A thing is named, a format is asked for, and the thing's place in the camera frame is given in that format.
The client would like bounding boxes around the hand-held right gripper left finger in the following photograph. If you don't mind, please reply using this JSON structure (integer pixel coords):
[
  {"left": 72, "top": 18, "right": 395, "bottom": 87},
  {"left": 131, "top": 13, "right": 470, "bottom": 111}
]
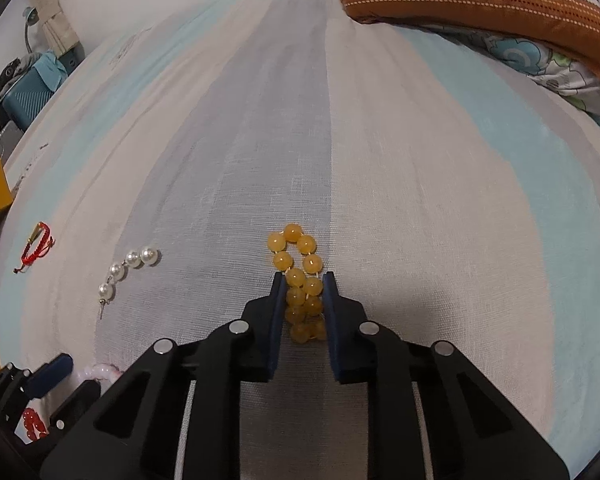
[{"left": 40, "top": 271, "right": 288, "bottom": 480}]

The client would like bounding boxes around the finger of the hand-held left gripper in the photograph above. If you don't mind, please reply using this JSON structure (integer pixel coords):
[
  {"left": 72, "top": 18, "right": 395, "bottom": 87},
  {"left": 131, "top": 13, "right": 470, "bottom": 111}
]
[
  {"left": 26, "top": 353, "right": 74, "bottom": 398},
  {"left": 49, "top": 379, "right": 102, "bottom": 433}
]

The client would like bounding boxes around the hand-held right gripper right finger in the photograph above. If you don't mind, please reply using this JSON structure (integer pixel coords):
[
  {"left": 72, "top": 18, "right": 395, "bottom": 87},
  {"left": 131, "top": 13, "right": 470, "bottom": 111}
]
[{"left": 321, "top": 271, "right": 569, "bottom": 480}]

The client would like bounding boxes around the red bead bracelet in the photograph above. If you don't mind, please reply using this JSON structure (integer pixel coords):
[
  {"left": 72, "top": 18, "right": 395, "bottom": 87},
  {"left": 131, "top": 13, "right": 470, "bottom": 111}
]
[{"left": 21, "top": 408, "right": 49, "bottom": 444}]

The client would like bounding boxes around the pink bead bracelet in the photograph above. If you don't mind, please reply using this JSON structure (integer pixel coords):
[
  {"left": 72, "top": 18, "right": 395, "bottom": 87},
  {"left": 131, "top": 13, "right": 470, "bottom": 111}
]
[{"left": 77, "top": 362, "right": 124, "bottom": 387}]

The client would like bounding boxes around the yellow bead bracelet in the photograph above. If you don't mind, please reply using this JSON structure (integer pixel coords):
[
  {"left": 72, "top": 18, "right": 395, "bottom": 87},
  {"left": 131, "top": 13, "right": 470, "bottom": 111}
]
[{"left": 266, "top": 223, "right": 328, "bottom": 345}]

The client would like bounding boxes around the red string bracelet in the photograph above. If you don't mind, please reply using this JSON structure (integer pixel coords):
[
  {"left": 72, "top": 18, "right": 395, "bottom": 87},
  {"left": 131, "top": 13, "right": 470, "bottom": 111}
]
[{"left": 14, "top": 221, "right": 56, "bottom": 275}]

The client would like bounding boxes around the white pearl bracelet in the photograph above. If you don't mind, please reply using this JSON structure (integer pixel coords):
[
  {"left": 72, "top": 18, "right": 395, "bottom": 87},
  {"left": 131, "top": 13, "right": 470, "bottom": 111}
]
[{"left": 97, "top": 246, "right": 162, "bottom": 321}]

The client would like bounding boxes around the striped bed sheet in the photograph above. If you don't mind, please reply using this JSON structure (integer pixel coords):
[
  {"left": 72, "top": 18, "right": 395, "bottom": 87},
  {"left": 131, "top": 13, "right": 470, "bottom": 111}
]
[{"left": 0, "top": 0, "right": 600, "bottom": 480}]

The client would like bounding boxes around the teal suitcase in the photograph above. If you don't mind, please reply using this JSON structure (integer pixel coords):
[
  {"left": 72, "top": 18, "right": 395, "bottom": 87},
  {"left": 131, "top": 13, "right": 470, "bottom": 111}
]
[{"left": 0, "top": 71, "right": 49, "bottom": 129}]

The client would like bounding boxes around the teal cloth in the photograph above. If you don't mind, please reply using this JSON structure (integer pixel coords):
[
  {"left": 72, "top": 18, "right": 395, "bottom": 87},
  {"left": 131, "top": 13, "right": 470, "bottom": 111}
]
[{"left": 29, "top": 51, "right": 67, "bottom": 92}]

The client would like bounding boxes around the floral quilt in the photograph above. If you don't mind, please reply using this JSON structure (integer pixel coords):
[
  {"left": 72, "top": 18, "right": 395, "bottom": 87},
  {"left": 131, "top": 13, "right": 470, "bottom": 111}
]
[{"left": 442, "top": 27, "right": 600, "bottom": 138}]

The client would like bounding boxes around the beige curtain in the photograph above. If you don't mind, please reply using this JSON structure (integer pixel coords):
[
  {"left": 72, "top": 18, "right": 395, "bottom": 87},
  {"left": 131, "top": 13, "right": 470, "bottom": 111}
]
[{"left": 26, "top": 0, "right": 84, "bottom": 61}]

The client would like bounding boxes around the desk lamp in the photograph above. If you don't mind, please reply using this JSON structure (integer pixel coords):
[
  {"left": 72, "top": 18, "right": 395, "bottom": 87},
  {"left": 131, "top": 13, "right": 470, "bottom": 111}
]
[{"left": 22, "top": 7, "right": 39, "bottom": 55}]

